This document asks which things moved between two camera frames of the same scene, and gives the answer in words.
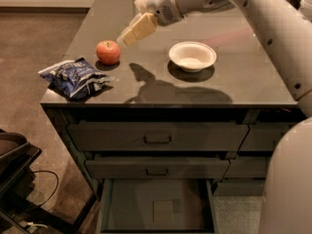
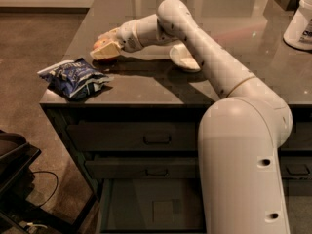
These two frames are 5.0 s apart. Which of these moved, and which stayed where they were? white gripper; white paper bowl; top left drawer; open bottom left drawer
Moved: white gripper
Stayed: open bottom left drawer; white paper bowl; top left drawer
